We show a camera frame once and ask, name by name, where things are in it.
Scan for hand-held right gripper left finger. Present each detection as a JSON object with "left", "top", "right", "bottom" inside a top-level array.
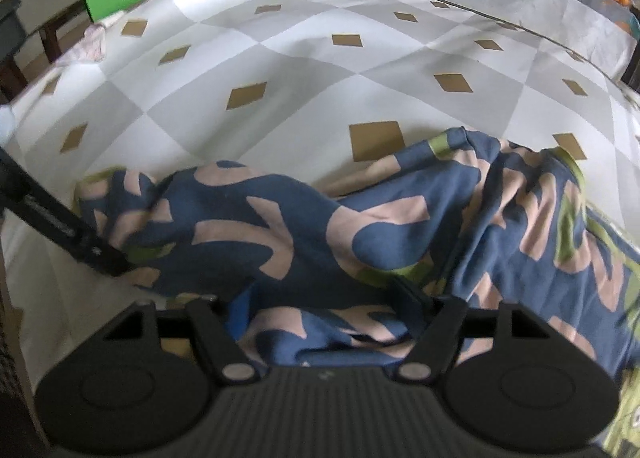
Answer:
[{"left": 102, "top": 289, "right": 259, "bottom": 385}]

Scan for blue lettered sweatshirt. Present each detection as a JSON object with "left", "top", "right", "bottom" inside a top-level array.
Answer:
[{"left": 74, "top": 127, "right": 640, "bottom": 458}]

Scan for grey white checkered tablecloth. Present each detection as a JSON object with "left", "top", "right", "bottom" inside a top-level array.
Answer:
[{"left": 0, "top": 0, "right": 640, "bottom": 389}]

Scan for dark wooden chair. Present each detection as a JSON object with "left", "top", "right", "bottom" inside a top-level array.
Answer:
[{"left": 0, "top": 0, "right": 87, "bottom": 105}]

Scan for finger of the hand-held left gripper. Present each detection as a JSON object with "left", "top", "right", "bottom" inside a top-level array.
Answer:
[{"left": 0, "top": 148, "right": 134, "bottom": 279}]

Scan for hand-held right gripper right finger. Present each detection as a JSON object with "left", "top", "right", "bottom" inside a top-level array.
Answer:
[{"left": 394, "top": 282, "right": 554, "bottom": 385}]

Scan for pink white rag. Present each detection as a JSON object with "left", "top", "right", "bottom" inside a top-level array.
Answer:
[{"left": 56, "top": 20, "right": 109, "bottom": 67}]

